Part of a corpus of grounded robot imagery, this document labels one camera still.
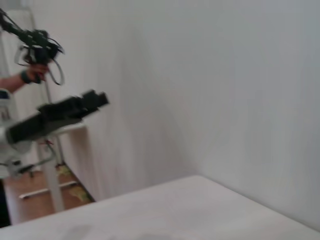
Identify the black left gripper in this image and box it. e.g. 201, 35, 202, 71
6, 88, 111, 146

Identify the black teleoperation handle with cables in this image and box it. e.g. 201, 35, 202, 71
0, 6, 66, 86

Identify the person's bare forearm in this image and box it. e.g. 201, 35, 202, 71
0, 72, 27, 95

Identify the person's bare hand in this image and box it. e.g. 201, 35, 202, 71
25, 62, 49, 82

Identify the dark green wristband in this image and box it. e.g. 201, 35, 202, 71
20, 69, 33, 85

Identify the yellow green floor debris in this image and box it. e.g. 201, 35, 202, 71
56, 164, 92, 203

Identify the grey hanging cable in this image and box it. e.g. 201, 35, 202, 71
14, 142, 56, 176

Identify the white metal stand frame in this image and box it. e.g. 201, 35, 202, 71
18, 122, 89, 214

